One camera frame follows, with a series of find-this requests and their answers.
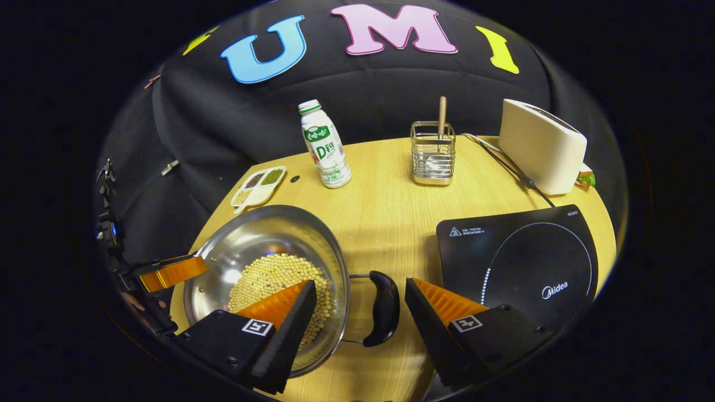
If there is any wooden-handled utensil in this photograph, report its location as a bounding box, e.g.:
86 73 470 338
425 96 449 178

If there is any white divided bean tray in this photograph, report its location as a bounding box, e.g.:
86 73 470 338
230 165 287 214

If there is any black induction cooktop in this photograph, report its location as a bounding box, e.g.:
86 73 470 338
436 204 599 336

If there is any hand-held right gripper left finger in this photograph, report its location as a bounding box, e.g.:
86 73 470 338
176 279 318 395

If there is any stainless steel pot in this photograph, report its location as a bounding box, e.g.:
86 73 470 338
183 204 401 379

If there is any metal wire utensil basket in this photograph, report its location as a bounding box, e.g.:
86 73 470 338
411 121 456 186

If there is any pile of yellow soybeans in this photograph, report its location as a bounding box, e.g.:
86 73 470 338
227 253 336 351

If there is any black power cable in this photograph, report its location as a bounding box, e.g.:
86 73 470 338
461 133 556 208

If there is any white bottle with green label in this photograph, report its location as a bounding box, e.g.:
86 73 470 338
298 99 352 189

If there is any white toaster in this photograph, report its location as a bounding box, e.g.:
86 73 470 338
498 99 588 196

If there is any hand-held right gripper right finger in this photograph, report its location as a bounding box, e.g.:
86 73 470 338
404 277 556 390

